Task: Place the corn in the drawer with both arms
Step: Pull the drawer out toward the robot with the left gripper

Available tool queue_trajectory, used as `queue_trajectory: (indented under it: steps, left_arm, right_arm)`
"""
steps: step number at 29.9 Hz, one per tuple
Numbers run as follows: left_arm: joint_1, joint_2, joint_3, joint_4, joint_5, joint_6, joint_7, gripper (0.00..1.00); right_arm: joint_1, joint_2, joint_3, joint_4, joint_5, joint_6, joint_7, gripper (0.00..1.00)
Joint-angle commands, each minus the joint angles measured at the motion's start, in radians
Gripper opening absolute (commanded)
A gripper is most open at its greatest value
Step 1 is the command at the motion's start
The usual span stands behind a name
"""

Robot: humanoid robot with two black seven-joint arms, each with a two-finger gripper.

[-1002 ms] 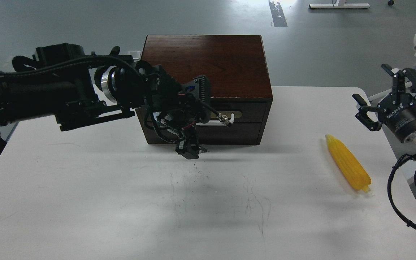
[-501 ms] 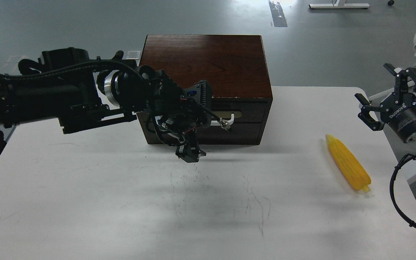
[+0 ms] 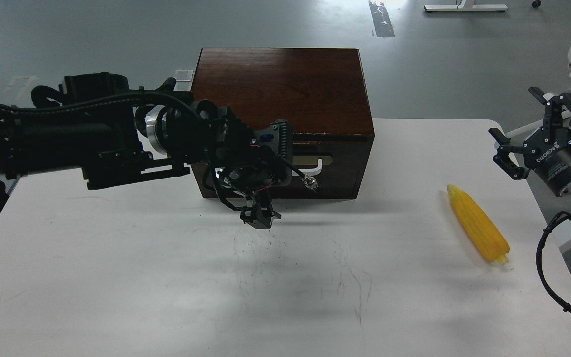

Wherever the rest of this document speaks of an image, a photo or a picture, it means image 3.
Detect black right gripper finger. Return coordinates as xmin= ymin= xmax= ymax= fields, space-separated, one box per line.
xmin=528 ymin=87 xmax=571 ymax=132
xmin=489 ymin=128 xmax=530 ymax=180

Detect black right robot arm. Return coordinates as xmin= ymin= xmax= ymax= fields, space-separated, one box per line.
xmin=489 ymin=87 xmax=571 ymax=197

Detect dark wooden drawer cabinet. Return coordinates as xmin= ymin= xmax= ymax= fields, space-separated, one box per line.
xmin=192 ymin=48 xmax=375 ymax=199

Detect white desk leg base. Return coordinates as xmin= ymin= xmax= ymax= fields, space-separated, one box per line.
xmin=423 ymin=0 xmax=509 ymax=13

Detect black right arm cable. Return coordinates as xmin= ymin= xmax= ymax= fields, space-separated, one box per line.
xmin=536 ymin=211 xmax=571 ymax=327

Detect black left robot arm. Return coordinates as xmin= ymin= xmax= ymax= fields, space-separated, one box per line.
xmin=0 ymin=72 xmax=300 ymax=229

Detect wooden drawer with white handle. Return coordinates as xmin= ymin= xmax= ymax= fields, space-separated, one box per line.
xmin=294 ymin=137 xmax=373 ymax=181

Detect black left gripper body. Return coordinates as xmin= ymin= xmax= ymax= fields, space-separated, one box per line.
xmin=165 ymin=100 xmax=294 ymax=195

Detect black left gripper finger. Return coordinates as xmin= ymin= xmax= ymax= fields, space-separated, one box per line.
xmin=240 ymin=191 xmax=282 ymax=229

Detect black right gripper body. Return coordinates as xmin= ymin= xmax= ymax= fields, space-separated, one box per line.
xmin=523 ymin=128 xmax=571 ymax=197

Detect yellow corn cob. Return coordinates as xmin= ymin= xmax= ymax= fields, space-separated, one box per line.
xmin=447 ymin=184 xmax=510 ymax=265

